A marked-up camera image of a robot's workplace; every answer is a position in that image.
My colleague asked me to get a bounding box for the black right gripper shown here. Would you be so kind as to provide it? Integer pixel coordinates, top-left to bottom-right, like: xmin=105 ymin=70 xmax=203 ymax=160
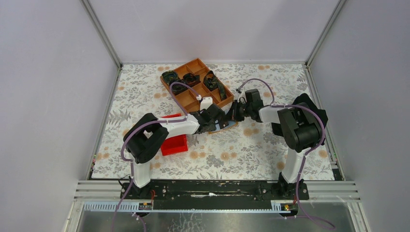
xmin=223 ymin=100 xmax=252 ymax=122

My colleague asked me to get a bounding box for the yellow leather card holder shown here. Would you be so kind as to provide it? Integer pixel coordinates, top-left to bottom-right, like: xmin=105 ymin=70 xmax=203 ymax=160
xmin=208 ymin=122 xmax=238 ymax=134

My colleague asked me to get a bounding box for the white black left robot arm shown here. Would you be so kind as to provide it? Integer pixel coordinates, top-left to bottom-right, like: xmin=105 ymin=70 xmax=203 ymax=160
xmin=120 ymin=104 xmax=229 ymax=199

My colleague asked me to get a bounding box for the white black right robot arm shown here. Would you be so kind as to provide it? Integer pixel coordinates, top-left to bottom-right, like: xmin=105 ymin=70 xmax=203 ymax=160
xmin=227 ymin=89 xmax=328 ymax=199

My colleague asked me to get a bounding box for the rolled dark belt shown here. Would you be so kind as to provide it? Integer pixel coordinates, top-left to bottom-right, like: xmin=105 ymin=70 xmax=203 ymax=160
xmin=161 ymin=70 xmax=180 ymax=86
xmin=183 ymin=73 xmax=201 ymax=87

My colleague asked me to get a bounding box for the red plastic bin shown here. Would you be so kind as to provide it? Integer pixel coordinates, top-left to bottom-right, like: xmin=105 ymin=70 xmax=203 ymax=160
xmin=160 ymin=114 xmax=189 ymax=157

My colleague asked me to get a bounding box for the black cloth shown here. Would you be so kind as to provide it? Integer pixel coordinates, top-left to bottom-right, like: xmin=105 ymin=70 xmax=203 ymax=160
xmin=271 ymin=93 xmax=328 ymax=151

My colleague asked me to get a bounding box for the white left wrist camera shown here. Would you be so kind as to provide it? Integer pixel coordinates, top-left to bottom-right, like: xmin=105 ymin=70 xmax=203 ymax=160
xmin=200 ymin=97 xmax=213 ymax=110

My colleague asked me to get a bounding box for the loose dark strap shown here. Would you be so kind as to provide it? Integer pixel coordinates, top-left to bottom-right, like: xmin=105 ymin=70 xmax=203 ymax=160
xmin=203 ymin=70 xmax=228 ymax=101

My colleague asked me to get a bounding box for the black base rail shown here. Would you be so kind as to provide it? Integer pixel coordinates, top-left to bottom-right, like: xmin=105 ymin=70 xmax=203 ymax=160
xmin=120 ymin=179 xmax=309 ymax=210

